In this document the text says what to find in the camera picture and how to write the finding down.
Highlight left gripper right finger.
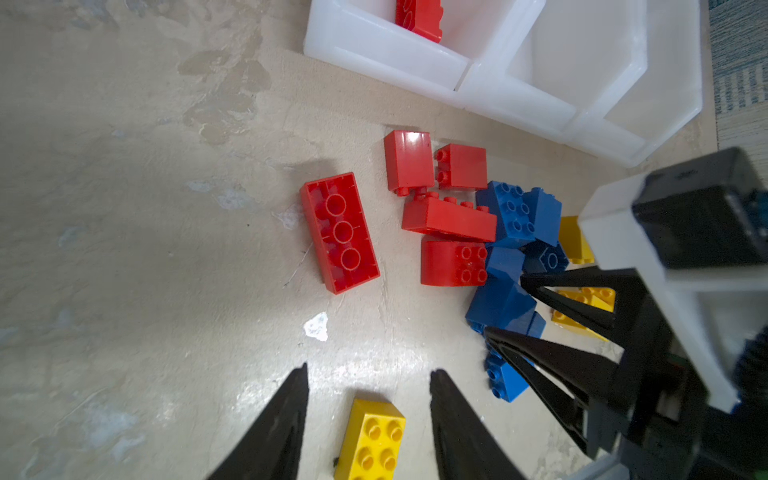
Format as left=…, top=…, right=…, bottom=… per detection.
left=430, top=369, right=525, bottom=479

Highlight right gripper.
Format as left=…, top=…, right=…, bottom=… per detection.
left=484, top=267, right=767, bottom=479

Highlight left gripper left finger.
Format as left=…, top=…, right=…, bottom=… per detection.
left=209, top=365, right=309, bottom=479

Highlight blue large square brick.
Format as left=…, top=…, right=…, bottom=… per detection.
left=465, top=277, right=537, bottom=334

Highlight blue tall brick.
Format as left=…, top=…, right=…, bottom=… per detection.
left=523, top=187, right=562, bottom=246

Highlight blue long studded brick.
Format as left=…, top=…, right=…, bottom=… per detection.
left=475, top=181, right=535, bottom=248

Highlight red square brick studs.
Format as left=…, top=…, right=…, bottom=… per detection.
left=420, top=239, right=489, bottom=287

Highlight red long curved brick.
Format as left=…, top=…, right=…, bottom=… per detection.
left=395, top=0, right=444, bottom=43

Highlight yellow brick right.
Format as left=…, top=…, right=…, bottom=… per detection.
left=581, top=287, right=616, bottom=312

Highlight yellow studded brick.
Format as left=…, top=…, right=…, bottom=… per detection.
left=552, top=290, right=613, bottom=341

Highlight blue brick lower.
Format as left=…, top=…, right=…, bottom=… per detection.
left=485, top=348, right=529, bottom=403

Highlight yellow long brick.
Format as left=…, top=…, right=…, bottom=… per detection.
left=334, top=399, right=406, bottom=480

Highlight yellow tall brick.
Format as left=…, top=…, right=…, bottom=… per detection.
left=559, top=216, right=596, bottom=265

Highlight dark blue hollow brick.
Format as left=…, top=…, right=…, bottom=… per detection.
left=522, top=240, right=569, bottom=274

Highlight blue brick centre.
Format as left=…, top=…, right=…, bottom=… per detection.
left=485, top=247, right=525, bottom=282

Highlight right white bin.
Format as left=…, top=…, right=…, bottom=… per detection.
left=569, top=1, right=703, bottom=168

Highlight white bin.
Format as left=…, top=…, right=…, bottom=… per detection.
left=303, top=1, right=545, bottom=112
left=457, top=1, right=648, bottom=143
left=569, top=1, right=703, bottom=168

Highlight red brick top right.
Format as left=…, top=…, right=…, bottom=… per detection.
left=436, top=144, right=488, bottom=190

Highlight red brick top left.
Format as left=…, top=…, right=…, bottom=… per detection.
left=384, top=130, right=435, bottom=197

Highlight middle white bin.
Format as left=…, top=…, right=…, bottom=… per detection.
left=457, top=1, right=648, bottom=143

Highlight left white bin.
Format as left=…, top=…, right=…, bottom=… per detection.
left=303, top=1, right=545, bottom=112

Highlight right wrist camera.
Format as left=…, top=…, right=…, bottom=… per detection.
left=578, top=147, right=767, bottom=412

